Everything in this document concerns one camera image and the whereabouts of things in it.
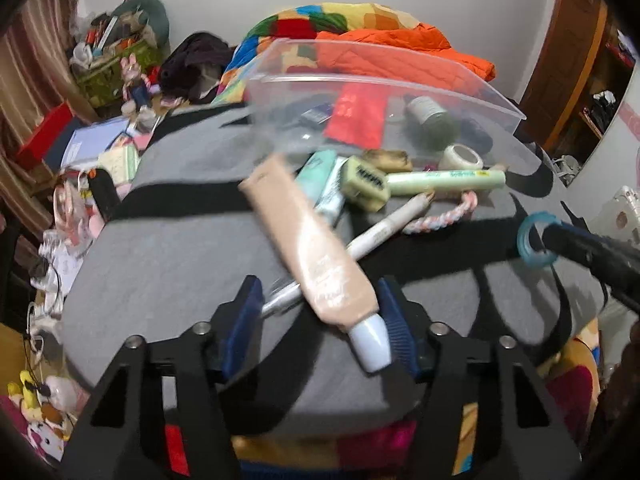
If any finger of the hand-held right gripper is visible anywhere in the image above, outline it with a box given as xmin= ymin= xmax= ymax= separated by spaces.
xmin=542 ymin=224 xmax=640 ymax=313

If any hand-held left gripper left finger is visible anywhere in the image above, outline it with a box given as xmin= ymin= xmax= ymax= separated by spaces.
xmin=60 ymin=275 xmax=266 ymax=480

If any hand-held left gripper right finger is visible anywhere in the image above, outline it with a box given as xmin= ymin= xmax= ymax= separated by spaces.
xmin=375 ymin=275 xmax=583 ymax=480

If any blue ring hair tie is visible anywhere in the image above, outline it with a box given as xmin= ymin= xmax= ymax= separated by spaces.
xmin=516 ymin=212 xmax=558 ymax=268

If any beige cosmetic tube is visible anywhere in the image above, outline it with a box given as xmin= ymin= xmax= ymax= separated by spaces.
xmin=238 ymin=154 xmax=393 ymax=373

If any white printed pen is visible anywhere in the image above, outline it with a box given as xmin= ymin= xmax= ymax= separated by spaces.
xmin=260 ymin=191 xmax=436 ymax=318

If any pink white braided rope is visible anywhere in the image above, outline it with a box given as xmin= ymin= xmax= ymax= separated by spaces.
xmin=402 ymin=191 xmax=478 ymax=236

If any white and teal tube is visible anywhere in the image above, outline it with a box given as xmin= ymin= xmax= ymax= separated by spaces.
xmin=314 ymin=156 xmax=351 ymax=226

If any pale green tube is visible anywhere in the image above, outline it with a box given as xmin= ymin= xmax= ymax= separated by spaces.
xmin=386 ymin=169 xmax=507 ymax=197

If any white tape roll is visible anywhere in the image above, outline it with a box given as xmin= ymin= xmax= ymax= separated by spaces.
xmin=439 ymin=143 xmax=485 ymax=172

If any clear plastic bin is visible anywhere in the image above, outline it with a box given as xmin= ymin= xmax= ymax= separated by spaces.
xmin=242 ymin=37 xmax=528 ymax=171

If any white appliance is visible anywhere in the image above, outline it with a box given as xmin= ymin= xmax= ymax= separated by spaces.
xmin=590 ymin=185 xmax=640 ymax=241

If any brown hair clip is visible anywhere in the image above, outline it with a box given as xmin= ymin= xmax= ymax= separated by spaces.
xmin=361 ymin=148 xmax=414 ymax=172

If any cream box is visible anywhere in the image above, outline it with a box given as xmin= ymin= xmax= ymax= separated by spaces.
xmin=97 ymin=147 xmax=141 ymax=183

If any wooden door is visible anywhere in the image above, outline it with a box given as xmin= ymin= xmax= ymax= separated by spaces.
xmin=520 ymin=0 xmax=608 ymax=151

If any dark green glass bottle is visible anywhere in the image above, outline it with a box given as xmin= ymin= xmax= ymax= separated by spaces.
xmin=402 ymin=95 xmax=461 ymax=153

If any red packet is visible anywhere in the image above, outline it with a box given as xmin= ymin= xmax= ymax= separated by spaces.
xmin=322 ymin=82 xmax=388 ymax=151

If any small dark blue packet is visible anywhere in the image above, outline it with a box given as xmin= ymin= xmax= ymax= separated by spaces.
xmin=300 ymin=102 xmax=336 ymax=126

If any blue notebook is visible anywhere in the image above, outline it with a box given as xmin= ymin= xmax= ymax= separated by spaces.
xmin=60 ymin=117 xmax=133 ymax=171

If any yellow plush toy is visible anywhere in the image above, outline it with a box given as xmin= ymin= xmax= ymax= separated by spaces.
xmin=7 ymin=370 xmax=48 ymax=411

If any white cat plush toy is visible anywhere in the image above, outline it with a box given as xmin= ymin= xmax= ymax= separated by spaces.
xmin=25 ymin=417 xmax=73 ymax=461

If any dark cloth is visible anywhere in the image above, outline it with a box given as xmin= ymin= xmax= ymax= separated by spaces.
xmin=159 ymin=32 xmax=236 ymax=106

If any pink bunny figure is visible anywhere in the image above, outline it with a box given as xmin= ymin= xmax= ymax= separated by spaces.
xmin=120 ymin=55 xmax=151 ymax=106

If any green storage box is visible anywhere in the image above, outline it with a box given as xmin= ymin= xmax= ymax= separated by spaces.
xmin=75 ymin=42 xmax=163 ymax=108

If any orange puffer jacket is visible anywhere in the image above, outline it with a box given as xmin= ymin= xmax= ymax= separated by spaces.
xmin=315 ymin=22 xmax=497 ymax=95

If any red box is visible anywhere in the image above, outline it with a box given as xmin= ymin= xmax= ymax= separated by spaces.
xmin=15 ymin=102 xmax=76 ymax=171

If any striped brown curtain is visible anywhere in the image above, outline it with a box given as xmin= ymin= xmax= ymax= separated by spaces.
xmin=0 ymin=0 xmax=101 ymax=231

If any grey neck pillow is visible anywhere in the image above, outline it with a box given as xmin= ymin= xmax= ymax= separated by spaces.
xmin=110 ymin=0 xmax=171 ymax=48

